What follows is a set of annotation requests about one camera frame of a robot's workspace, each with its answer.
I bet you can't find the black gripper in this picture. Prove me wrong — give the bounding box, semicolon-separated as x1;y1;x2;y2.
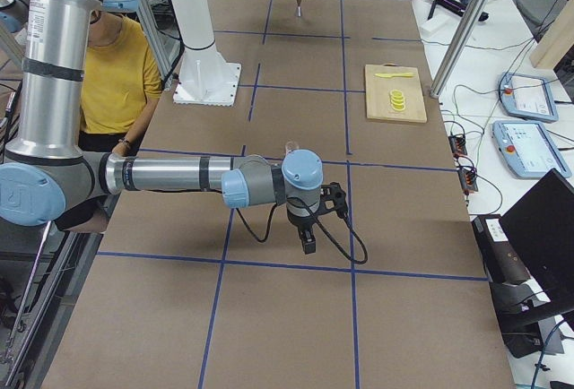
286;198;318;254

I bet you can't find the clear glass shaker cup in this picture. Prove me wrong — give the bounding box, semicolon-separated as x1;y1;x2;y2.
284;141;300;154

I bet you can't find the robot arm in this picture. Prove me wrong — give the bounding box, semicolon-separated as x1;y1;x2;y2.
1;0;325;253

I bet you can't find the bamboo cutting board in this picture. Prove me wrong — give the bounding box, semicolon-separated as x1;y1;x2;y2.
364;65;427;124

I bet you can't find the yellow plastic knife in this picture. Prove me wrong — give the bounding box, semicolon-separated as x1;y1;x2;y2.
374;73;415;79

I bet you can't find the black box device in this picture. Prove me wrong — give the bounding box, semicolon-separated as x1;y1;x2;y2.
472;214;530;286

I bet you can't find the black monitor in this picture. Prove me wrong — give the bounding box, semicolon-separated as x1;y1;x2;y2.
500;169;573;299

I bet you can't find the blue teach pendant near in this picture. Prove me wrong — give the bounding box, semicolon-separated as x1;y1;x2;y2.
491;120;572;179

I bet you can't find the blue teach pendant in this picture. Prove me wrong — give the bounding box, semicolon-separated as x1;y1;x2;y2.
499;73;559;123
491;120;572;179

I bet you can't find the white foam block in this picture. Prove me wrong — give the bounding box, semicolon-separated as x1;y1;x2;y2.
420;17;448;38

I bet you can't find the person in yellow shirt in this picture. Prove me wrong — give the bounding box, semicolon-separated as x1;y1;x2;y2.
57;7;162;233

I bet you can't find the blue teach pendant far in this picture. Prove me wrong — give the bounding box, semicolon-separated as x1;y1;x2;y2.
499;73;559;123

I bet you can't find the black rod tool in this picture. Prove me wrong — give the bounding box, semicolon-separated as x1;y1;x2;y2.
427;0;470;20

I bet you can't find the wooden plank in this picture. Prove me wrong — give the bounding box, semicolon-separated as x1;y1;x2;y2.
530;0;574;70

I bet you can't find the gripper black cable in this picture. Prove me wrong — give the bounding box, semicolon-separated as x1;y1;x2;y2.
235;182;369;265

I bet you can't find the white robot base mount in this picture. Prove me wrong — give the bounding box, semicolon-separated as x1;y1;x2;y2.
171;0;241;107

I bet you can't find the aluminium frame post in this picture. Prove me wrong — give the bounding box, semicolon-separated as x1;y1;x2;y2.
430;0;488;99

